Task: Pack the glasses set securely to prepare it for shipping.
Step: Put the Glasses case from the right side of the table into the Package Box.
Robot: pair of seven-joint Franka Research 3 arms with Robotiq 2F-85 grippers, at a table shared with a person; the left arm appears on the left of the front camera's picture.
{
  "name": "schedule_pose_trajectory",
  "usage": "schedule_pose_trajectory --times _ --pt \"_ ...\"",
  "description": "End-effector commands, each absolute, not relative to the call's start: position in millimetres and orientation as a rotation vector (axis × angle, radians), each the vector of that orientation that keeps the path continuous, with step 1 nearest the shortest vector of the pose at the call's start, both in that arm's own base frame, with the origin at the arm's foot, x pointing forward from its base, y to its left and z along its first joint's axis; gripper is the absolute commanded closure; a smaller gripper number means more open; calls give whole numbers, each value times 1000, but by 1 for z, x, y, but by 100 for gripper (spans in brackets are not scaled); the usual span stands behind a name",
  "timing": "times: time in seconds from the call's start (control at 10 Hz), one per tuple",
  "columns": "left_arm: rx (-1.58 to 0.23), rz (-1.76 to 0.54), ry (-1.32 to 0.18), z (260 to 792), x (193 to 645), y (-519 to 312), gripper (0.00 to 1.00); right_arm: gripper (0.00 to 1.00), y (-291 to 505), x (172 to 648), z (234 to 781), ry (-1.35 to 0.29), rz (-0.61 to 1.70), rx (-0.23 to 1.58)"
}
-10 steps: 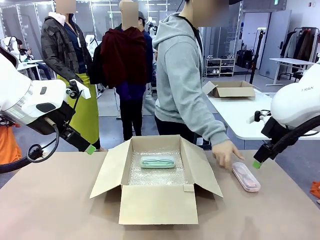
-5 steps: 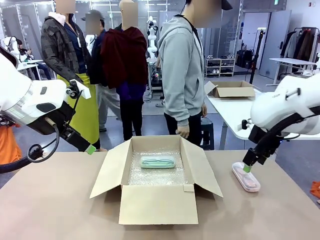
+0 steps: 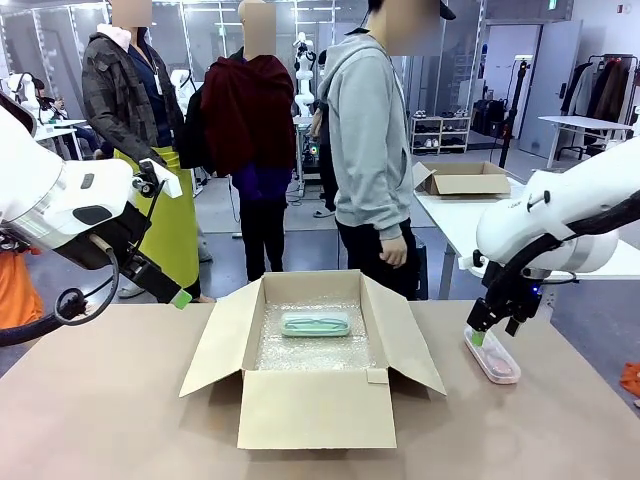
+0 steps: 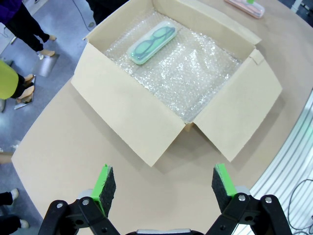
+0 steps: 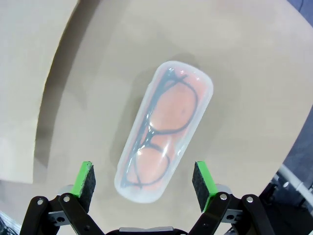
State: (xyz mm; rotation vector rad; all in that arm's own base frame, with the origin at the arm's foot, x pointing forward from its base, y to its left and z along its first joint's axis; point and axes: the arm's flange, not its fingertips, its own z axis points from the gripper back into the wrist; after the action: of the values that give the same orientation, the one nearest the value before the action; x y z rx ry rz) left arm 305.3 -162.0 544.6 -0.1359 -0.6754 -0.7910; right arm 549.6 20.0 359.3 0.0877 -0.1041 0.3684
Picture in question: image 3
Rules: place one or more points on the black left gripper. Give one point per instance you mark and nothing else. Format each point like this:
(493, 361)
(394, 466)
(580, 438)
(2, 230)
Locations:
(107, 240)

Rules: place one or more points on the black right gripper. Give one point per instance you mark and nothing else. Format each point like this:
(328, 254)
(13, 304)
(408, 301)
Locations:
(515, 295)

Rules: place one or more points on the clear plastic case pink inside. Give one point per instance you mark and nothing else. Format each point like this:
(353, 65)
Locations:
(497, 362)

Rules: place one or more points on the mint green glasses case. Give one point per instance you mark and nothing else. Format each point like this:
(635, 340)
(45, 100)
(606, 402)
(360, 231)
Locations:
(315, 324)

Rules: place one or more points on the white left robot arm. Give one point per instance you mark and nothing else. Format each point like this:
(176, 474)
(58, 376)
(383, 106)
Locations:
(45, 195)

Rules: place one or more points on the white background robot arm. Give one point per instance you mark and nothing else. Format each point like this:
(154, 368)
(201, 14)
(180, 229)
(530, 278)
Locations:
(303, 75)

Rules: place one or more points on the person's right hand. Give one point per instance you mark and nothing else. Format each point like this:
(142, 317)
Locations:
(395, 251)

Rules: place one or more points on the orange fabric bundle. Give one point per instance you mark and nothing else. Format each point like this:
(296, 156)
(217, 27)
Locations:
(17, 295)

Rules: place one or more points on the orange cloth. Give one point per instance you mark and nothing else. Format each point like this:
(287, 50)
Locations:
(631, 377)

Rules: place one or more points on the small open cardboard box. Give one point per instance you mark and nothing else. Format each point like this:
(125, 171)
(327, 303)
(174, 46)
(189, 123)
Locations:
(470, 182)

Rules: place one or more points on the clear bubble wrap sheet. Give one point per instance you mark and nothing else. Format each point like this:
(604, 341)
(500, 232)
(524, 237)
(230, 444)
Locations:
(310, 350)

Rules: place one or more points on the figure in camouflage jacket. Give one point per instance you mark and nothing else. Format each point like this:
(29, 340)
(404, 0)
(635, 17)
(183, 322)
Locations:
(125, 110)

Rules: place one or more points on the figure in maroon garment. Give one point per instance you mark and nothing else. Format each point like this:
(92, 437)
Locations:
(250, 125)

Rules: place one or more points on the white workstation desk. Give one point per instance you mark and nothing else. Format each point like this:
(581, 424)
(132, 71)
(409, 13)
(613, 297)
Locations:
(55, 132)

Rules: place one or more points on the white shoe rack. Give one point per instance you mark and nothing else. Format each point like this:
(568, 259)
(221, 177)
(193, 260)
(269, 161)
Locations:
(441, 135)

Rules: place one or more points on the open brown cardboard box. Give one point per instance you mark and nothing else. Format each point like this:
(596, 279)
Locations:
(315, 410)

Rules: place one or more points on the computer tower with lit fan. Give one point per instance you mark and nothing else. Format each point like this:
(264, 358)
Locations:
(310, 150)

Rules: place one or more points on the seated person at desk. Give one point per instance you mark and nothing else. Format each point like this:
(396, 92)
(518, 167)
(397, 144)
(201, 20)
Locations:
(52, 107)

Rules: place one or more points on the person in dark clothes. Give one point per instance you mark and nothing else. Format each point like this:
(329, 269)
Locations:
(326, 155)

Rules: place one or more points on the black tripod stand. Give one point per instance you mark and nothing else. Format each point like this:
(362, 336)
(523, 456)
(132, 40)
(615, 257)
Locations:
(515, 110)

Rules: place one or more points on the white background desk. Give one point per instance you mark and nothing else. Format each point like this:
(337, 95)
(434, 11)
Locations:
(585, 122)

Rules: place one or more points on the person in grey hoodie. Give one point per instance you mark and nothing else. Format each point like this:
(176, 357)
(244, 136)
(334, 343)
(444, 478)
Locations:
(370, 140)

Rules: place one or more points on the clothes rack with coats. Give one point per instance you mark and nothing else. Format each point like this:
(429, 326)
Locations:
(600, 85)

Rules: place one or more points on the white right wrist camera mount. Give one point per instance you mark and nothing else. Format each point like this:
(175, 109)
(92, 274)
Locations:
(470, 265)

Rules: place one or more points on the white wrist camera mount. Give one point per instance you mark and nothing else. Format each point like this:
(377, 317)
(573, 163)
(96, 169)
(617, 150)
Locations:
(162, 180)
(470, 265)

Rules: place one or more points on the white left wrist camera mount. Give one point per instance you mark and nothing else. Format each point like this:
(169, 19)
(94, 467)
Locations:
(162, 180)

